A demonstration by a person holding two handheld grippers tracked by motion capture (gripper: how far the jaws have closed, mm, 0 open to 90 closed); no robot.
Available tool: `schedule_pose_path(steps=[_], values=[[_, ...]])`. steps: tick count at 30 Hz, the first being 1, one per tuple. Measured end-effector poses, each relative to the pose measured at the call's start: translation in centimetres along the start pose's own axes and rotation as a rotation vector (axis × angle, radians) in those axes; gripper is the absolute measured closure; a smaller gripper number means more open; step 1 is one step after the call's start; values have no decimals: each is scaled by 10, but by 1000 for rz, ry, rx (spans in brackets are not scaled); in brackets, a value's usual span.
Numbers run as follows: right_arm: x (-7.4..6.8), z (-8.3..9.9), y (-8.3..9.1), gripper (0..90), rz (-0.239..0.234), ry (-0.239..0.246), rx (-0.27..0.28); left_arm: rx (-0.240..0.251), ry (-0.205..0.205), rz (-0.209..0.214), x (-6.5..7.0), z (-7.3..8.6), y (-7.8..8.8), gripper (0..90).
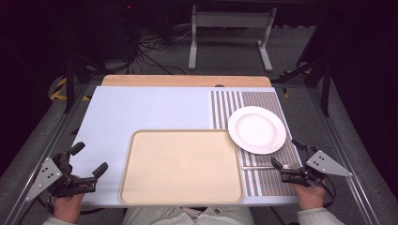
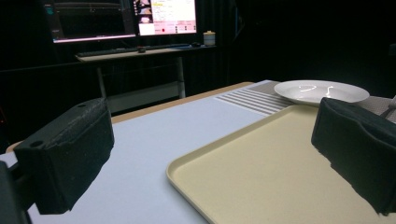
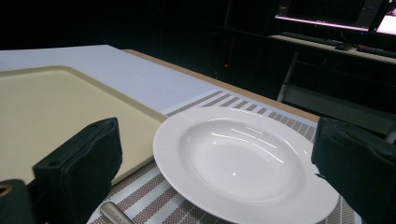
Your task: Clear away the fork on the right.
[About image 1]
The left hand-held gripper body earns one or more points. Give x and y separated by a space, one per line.
43 178

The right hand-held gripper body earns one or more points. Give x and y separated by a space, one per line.
325 164

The silver fork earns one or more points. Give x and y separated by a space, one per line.
256 168

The person's right hand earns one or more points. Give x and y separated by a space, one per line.
308 197

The person's left hand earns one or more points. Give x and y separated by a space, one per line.
67 207

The white round plate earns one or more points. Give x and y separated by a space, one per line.
256 129

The striped woven placemat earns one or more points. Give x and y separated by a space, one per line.
269 100

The yellow black floor tape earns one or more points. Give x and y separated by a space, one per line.
58 95

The black metal stand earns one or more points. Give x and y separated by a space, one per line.
326 90
69 87

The pale blue table mat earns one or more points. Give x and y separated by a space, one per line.
140 106

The beige plastic tray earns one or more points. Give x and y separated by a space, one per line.
181 167

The person's beige clothing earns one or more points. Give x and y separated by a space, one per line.
187 217

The white metal stand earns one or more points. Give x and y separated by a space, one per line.
231 19

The aluminium frame rail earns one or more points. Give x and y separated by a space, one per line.
339 150
51 150

